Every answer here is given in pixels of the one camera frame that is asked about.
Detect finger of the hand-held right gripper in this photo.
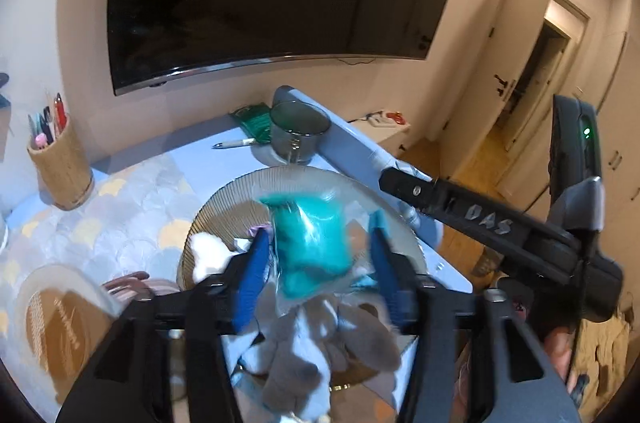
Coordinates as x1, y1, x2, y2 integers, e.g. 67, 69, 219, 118
378, 167, 443, 216

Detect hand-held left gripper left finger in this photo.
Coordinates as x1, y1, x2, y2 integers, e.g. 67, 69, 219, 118
55, 230, 273, 423

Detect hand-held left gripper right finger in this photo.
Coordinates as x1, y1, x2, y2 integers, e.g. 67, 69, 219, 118
367, 227, 583, 423

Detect white plush toy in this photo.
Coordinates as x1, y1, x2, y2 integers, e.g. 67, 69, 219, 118
190, 230, 251, 284

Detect teal cloth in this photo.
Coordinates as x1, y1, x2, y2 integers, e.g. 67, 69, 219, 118
260, 188, 386, 299

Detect light blue plush toy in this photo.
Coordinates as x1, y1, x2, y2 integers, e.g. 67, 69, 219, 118
240, 283, 406, 421

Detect ribbed glass bowl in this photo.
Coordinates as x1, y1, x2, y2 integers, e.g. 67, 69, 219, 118
182, 167, 426, 396

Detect person's right hand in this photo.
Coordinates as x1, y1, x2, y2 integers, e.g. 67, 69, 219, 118
542, 328, 581, 396

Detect white power strip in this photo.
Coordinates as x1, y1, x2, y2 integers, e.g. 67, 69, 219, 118
367, 110, 408, 128

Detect pink grey cloth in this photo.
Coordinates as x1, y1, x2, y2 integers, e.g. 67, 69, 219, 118
100, 270, 181, 304

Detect metal cup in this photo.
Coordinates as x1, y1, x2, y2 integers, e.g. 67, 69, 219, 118
257, 100, 332, 166

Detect white marker pen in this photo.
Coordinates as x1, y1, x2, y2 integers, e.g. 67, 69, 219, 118
212, 135, 258, 150

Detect white door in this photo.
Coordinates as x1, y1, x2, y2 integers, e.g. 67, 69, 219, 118
440, 0, 558, 184

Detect green plastic packet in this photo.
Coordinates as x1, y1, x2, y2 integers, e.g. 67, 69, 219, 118
230, 103, 273, 144

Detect white wardrobe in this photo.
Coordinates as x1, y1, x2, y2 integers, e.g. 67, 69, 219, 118
500, 28, 640, 224

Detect wicker pen holder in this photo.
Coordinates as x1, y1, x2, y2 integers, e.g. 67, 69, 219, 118
26, 115, 95, 211

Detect bundle of pens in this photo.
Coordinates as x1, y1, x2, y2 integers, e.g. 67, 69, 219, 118
27, 92, 68, 151

